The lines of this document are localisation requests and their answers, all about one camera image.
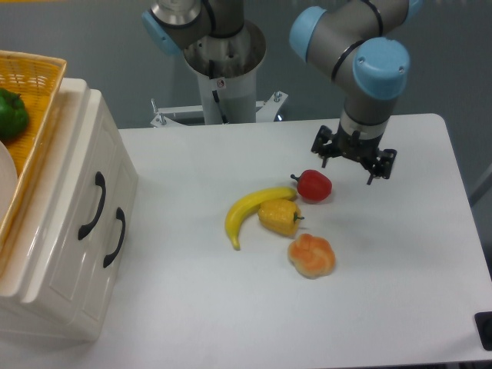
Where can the yellow woven basket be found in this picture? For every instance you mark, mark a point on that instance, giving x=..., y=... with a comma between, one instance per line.
x=37, y=78

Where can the green bell pepper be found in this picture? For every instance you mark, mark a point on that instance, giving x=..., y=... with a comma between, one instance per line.
x=14, y=116

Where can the white drawer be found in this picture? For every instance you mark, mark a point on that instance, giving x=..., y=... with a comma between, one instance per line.
x=113, y=234
x=98, y=136

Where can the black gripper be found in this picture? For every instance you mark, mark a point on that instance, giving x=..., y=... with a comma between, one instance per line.
x=378, y=163

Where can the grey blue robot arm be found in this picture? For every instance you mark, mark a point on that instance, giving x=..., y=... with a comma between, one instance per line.
x=349, y=46

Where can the yellow bell pepper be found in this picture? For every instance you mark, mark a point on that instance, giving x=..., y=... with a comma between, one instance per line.
x=280, y=216

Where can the orange bread roll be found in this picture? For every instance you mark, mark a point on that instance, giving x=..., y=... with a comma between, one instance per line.
x=312, y=256

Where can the black corner object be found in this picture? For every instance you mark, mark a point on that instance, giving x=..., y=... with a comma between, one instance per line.
x=483, y=321

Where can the red bell pepper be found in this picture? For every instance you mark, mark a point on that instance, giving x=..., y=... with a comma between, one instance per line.
x=313, y=185

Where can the yellow banana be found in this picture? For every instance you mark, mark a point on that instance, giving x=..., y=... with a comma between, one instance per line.
x=249, y=204

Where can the white plate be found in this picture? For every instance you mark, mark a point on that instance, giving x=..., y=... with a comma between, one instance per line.
x=8, y=180

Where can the white drawer cabinet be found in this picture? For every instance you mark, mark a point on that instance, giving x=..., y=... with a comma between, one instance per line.
x=28, y=305

